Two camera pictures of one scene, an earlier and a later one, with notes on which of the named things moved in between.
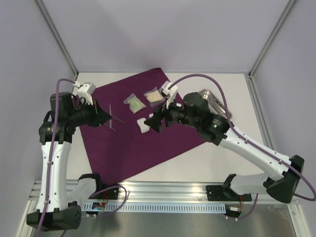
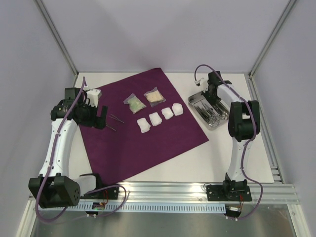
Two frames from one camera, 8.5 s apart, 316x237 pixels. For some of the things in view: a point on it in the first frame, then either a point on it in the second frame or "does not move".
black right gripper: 164,118 -> 212,91
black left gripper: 99,115 does not move
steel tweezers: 117,119 does not move
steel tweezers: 109,127 does not move
